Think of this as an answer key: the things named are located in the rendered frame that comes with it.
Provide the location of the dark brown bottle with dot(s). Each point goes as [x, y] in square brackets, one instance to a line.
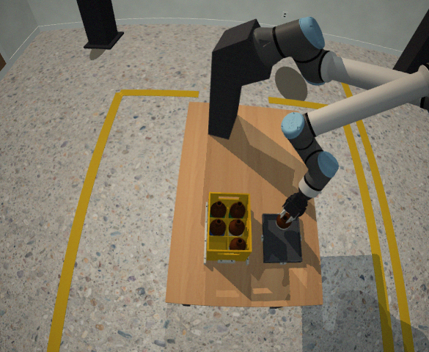
[280, 222]
[236, 211]
[218, 210]
[237, 244]
[236, 227]
[217, 227]

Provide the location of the yellow box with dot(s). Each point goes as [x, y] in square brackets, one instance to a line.
[217, 244]

